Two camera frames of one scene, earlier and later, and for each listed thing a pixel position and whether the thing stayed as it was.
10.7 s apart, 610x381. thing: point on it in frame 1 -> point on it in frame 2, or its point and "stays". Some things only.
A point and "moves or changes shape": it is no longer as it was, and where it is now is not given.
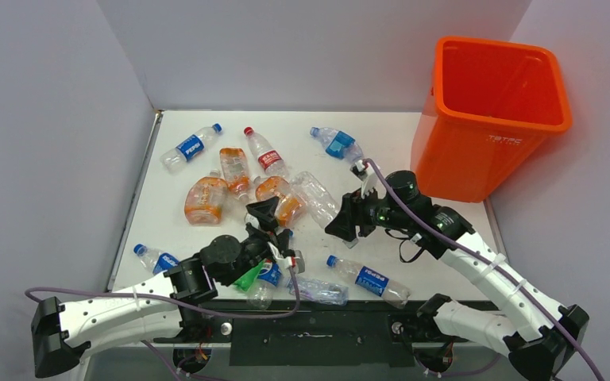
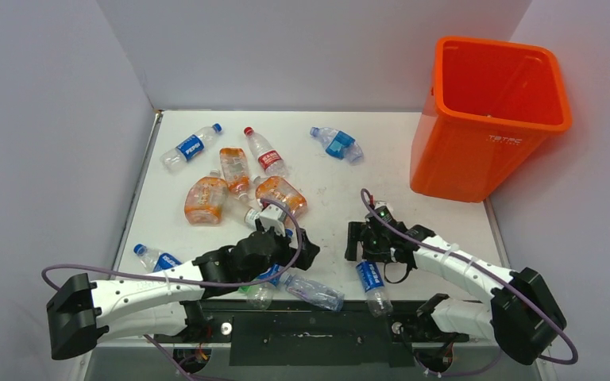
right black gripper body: (372, 211) -> (374, 245)
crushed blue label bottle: (338, 144) stays
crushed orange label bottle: (235, 171) stays
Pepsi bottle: (372, 281) moves or changes shape
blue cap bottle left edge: (154, 260) stays
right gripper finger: (343, 226) -> (354, 229)
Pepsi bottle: (261, 290) stays
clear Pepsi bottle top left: (175, 158) stays
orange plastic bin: (492, 105) stays
